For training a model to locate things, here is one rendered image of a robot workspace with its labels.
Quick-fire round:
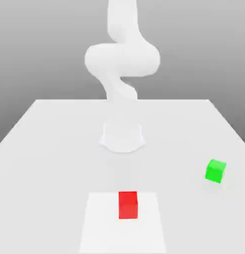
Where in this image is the small red cube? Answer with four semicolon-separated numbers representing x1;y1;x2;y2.
118;190;138;220

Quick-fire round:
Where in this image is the small green cube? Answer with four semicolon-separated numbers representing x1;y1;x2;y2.
205;158;227;184

